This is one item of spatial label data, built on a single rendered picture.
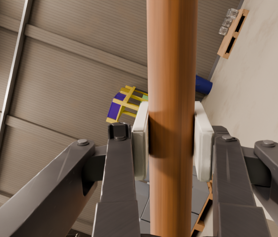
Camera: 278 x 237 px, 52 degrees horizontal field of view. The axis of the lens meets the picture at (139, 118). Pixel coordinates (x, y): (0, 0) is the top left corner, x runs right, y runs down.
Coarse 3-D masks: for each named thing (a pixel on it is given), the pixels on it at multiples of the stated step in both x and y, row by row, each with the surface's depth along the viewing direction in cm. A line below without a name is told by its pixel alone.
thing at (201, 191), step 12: (144, 180) 483; (144, 192) 451; (192, 192) 434; (204, 192) 432; (144, 204) 446; (192, 204) 439; (204, 204) 438; (144, 216) 451; (192, 216) 445; (144, 228) 458; (192, 228) 451
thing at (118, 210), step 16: (112, 128) 15; (128, 128) 15; (112, 144) 14; (128, 144) 14; (112, 160) 12; (128, 160) 12; (112, 176) 11; (128, 176) 11; (112, 192) 10; (128, 192) 10; (96, 208) 8; (112, 208) 8; (128, 208) 8; (96, 224) 7; (112, 224) 7; (128, 224) 7
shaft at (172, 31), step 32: (160, 0) 16; (192, 0) 16; (160, 32) 16; (192, 32) 16; (160, 64) 17; (192, 64) 17; (160, 96) 17; (192, 96) 17; (160, 128) 18; (192, 128) 18; (160, 160) 18; (192, 160) 19; (160, 192) 19; (160, 224) 20
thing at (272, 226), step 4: (268, 220) 206; (268, 224) 201; (272, 224) 203; (276, 224) 205; (272, 228) 198; (276, 228) 200; (272, 232) 193; (276, 232) 194; (272, 236) 188; (276, 236) 190
